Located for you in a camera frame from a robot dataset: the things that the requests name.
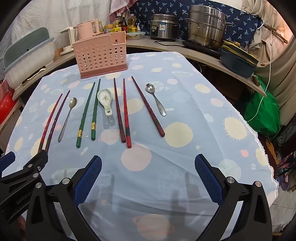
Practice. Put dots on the dark red black chopstick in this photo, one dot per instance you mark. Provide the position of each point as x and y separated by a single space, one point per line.
122 134

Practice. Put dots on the dark blue basin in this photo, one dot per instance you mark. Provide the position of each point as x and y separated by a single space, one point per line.
235 67

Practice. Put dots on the steel rice cooker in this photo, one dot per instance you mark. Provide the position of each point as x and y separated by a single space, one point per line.
161 27

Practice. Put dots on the white glass kettle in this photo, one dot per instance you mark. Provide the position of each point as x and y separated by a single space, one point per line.
70 38

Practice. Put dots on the brown red chopstick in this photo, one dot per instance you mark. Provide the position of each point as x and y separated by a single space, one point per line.
159 129

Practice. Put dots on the pink electric kettle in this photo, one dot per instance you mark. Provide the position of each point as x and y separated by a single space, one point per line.
86 29

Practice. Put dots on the yellow tin can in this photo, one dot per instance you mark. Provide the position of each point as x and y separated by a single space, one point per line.
108 29

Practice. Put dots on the white wrinkled sheet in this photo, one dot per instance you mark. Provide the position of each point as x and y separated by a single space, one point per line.
57 14

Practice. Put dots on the red plastic basin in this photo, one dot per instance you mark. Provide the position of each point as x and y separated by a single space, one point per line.
7 109

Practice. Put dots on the dark speckled chopstick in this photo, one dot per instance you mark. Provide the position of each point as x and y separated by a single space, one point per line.
49 140

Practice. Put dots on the short metal spoon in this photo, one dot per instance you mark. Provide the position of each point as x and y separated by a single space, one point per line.
149 88

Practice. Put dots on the clear food container green lid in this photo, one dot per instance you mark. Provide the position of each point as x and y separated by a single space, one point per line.
136 35

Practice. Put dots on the white ceramic soup spoon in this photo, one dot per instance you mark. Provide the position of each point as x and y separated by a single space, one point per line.
104 97

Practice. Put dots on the green chopstick with gold band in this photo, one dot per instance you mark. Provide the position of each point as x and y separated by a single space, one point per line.
93 132
79 136

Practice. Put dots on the cream plastic spoon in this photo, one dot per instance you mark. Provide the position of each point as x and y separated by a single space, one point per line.
34 74

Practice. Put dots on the dark sauce bottle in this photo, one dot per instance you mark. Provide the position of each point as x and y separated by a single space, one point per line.
124 24

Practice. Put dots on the black induction cooker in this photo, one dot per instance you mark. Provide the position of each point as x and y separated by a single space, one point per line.
208 52

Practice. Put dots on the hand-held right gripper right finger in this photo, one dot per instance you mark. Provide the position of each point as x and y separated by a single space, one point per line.
208 178

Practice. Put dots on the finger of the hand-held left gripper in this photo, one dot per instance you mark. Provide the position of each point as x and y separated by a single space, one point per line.
34 169
7 161

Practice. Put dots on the pink floral cloth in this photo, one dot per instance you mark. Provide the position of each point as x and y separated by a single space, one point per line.
120 7

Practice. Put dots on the pink perforated utensil holder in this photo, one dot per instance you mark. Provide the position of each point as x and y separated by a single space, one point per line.
99 55

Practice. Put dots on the yellow cooking oil bottle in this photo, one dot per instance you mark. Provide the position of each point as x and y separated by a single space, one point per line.
132 24

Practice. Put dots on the bright red black chopstick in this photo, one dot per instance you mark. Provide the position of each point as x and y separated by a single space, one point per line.
128 139

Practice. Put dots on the stainless steel steamer pot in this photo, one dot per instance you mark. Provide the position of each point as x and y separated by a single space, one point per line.
205 27

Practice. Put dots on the blue floral cloth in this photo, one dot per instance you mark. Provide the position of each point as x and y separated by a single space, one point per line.
161 7

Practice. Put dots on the pink plastic basket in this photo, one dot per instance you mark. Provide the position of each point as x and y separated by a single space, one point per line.
4 90

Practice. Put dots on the green plastic bag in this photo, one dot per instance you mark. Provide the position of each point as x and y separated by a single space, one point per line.
261 111

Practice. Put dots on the curved wooden counter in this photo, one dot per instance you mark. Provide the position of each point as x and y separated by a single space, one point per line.
161 45

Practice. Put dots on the red speckled chopstick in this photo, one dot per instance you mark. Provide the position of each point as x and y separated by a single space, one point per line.
43 139

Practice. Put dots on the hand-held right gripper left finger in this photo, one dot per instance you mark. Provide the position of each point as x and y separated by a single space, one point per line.
89 180

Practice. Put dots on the blue planet print tablecloth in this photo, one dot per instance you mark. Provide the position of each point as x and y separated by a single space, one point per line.
161 115

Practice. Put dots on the long thin metal spoon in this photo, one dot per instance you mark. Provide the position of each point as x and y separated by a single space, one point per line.
73 102

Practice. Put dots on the beige cloth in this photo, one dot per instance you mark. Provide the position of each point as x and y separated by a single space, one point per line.
277 69

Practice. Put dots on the brown wooden stick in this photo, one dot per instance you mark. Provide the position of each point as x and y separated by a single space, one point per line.
275 34

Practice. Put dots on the white dish drainer teal lid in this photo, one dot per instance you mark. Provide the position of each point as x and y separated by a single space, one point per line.
30 58

